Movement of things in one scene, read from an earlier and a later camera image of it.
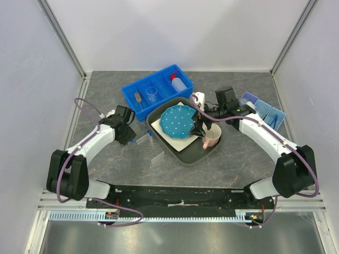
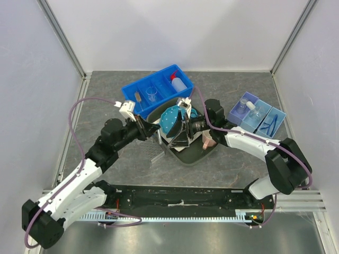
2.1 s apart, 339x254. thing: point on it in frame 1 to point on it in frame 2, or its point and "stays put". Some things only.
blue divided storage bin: [145, 94] stays put
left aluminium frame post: [43, 4] stays put
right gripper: [198, 119] to [182, 139]
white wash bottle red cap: [177, 83] stays put
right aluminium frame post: [305, 13] stays put
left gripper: [131, 135] to [142, 126]
